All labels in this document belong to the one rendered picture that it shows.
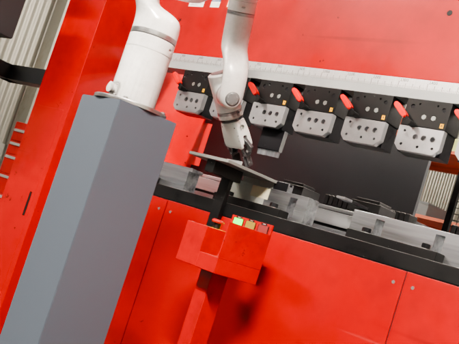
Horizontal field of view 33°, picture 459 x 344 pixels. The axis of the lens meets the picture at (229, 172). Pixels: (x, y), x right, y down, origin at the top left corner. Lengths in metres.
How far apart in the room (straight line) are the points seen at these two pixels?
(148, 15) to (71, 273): 0.66
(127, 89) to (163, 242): 0.92
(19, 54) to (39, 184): 2.25
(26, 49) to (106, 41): 2.13
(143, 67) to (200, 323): 0.77
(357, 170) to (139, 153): 1.37
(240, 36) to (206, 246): 0.70
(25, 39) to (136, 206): 3.51
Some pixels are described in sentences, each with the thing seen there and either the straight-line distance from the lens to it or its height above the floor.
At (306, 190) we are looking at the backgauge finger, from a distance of 2.82.
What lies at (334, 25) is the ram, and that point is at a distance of 2.70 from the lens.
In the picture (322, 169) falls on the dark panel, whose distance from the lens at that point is 3.19.
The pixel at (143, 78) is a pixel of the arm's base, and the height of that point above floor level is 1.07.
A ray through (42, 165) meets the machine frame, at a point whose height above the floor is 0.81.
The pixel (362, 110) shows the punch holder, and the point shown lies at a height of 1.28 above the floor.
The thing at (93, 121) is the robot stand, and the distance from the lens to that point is 1.93.
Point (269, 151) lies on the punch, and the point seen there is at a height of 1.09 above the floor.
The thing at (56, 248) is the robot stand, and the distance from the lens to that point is 1.91.
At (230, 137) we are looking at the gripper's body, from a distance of 2.60.
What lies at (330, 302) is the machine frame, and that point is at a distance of 2.27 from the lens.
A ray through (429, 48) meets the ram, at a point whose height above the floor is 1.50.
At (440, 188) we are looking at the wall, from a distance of 8.76.
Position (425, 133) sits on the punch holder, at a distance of 2.37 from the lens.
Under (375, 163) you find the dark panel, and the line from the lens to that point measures 3.07.
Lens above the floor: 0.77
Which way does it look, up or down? 5 degrees up
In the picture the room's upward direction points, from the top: 18 degrees clockwise
